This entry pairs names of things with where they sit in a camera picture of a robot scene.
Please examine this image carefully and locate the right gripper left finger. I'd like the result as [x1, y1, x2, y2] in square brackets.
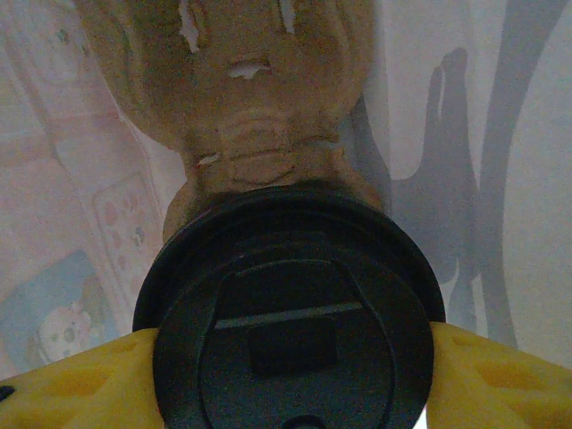
[0, 328, 164, 429]

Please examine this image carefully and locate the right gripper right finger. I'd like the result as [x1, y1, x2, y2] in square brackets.
[424, 322, 572, 429]

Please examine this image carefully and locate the brown pulp cup carrier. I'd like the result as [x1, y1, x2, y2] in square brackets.
[78, 0, 391, 251]

